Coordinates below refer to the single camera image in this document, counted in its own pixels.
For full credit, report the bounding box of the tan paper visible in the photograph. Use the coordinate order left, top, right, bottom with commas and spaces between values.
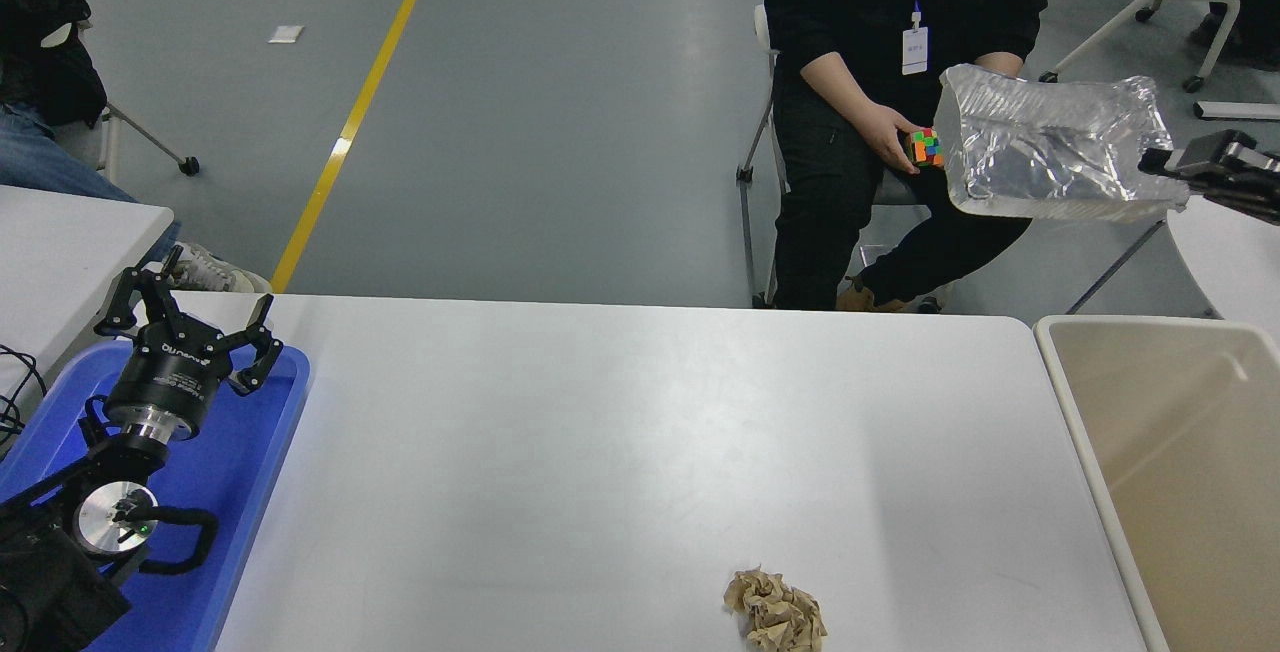
723, 564, 828, 652

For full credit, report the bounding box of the large pale plastic bin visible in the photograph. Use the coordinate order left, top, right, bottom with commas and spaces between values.
1032, 314, 1280, 652

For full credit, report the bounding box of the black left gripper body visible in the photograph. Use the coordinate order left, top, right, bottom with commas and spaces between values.
105, 322, 239, 428

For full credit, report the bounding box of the black cable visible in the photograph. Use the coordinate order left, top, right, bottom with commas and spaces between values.
0, 347, 46, 453

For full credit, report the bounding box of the white round table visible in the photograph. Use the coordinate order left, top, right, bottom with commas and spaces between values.
1065, 197, 1280, 321

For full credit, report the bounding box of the white badge on blue lanyard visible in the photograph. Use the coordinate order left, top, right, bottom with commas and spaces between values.
901, 0, 949, 76

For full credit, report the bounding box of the person's right hand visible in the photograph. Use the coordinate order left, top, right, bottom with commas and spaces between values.
860, 102, 927, 176

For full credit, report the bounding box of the blue plastic tray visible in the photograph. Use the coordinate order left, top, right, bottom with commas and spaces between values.
0, 340, 311, 652

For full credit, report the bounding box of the white rectangular side table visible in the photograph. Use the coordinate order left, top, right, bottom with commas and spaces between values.
0, 186, 176, 403

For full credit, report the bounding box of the white flat bar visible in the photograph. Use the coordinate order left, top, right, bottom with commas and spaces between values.
1192, 100, 1280, 121

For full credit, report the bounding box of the silver foil tray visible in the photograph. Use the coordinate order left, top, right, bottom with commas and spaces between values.
935, 64, 1191, 224

